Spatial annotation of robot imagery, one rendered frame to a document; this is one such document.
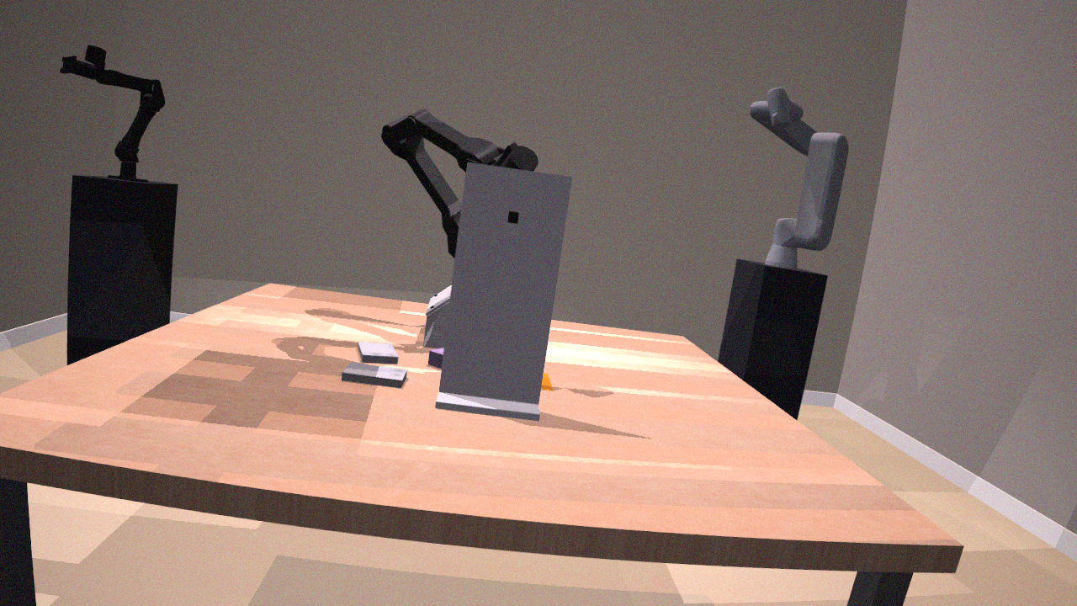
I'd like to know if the purple block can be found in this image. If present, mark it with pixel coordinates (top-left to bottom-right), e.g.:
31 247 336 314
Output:
428 348 444 368

